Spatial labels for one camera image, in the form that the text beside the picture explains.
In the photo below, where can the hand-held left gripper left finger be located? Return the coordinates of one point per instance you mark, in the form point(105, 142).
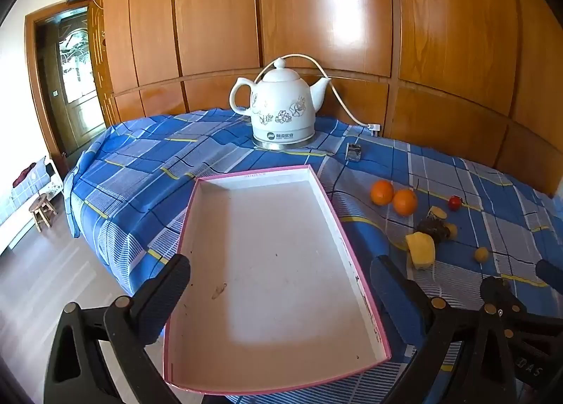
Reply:
point(169, 285)

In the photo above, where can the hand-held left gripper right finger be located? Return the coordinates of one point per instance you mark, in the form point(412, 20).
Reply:
point(391, 294)

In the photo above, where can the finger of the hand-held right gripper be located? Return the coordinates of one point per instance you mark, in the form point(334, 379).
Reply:
point(550, 274)
point(499, 294)

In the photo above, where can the small tan longan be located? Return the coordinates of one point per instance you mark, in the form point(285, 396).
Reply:
point(481, 254)

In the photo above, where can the yellow ridged chunk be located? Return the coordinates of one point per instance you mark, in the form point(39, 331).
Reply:
point(420, 250)

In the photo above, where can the dark brown passion fruit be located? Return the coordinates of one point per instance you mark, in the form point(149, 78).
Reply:
point(431, 228)

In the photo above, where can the orange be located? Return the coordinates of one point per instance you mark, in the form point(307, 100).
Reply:
point(405, 202)
point(381, 192)

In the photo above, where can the red cherry tomato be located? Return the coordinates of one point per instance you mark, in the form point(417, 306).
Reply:
point(455, 202)

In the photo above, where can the pink-rimmed white tray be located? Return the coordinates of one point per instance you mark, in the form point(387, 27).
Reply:
point(272, 276)

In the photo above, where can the small dark block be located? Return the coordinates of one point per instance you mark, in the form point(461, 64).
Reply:
point(353, 152)

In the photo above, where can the blue plaid tablecloth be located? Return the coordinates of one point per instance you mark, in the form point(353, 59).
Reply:
point(145, 158)

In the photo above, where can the small wooden stool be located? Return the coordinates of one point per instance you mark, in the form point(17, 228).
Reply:
point(40, 206)

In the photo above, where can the dark red cloth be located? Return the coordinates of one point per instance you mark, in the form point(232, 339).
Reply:
point(22, 175)

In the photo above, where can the white ceramic electric kettle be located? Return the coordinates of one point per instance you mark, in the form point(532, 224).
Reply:
point(281, 100)

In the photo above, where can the wooden door with glass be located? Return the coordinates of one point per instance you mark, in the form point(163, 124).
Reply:
point(74, 78)

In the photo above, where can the wooden panelled wardrobe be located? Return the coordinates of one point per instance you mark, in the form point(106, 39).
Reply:
point(308, 13)

